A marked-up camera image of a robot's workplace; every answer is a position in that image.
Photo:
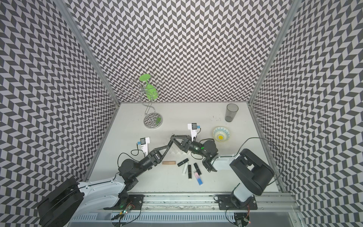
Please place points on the pink blue gradient lipstick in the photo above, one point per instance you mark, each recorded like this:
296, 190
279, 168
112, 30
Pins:
197, 176

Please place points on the wire jewelry tree green leaves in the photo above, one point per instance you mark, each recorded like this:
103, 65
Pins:
148, 94

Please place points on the white lipstick tube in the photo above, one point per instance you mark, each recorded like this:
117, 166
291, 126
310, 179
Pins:
185, 168

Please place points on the patterned small bowl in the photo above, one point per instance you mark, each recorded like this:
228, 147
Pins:
221, 134

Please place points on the grey translucent cup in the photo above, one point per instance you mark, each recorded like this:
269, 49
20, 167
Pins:
231, 111

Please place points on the clear plastic lipstick organizer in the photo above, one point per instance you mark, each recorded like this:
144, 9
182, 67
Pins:
199, 153

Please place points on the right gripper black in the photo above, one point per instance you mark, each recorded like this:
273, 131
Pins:
187, 142

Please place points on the black lipstick gold band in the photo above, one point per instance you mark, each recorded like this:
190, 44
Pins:
189, 172

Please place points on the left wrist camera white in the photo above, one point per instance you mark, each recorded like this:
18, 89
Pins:
144, 142

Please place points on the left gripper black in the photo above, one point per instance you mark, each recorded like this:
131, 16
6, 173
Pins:
155, 157

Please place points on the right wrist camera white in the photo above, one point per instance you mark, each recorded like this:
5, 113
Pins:
193, 127

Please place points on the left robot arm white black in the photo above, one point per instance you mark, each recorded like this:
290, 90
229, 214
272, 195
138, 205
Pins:
72, 198

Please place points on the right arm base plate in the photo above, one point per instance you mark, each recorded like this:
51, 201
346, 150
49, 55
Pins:
230, 202

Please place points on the beige lipstick tube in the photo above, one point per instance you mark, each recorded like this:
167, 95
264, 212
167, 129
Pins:
168, 162

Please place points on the aluminium front rail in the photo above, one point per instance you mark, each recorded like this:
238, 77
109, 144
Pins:
208, 202

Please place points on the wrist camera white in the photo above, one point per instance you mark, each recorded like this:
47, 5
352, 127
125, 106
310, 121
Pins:
144, 142
193, 127

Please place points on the black square lipstick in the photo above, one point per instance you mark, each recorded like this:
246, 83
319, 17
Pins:
197, 168

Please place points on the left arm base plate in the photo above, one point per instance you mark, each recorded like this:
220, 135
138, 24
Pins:
127, 202

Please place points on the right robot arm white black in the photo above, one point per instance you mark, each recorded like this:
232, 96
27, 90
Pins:
254, 174

